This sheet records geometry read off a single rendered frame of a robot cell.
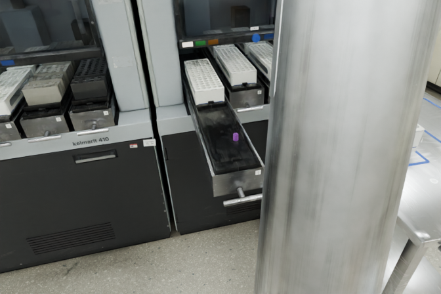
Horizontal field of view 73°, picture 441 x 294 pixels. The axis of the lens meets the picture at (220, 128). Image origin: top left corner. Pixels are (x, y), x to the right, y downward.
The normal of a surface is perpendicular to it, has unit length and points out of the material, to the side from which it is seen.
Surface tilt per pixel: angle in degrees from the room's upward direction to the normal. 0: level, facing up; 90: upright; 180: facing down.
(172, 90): 90
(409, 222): 0
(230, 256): 0
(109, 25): 90
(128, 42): 90
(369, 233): 74
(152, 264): 0
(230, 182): 90
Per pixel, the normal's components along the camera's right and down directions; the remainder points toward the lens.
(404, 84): 0.32, 0.25
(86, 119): 0.22, 0.53
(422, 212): -0.04, -0.84
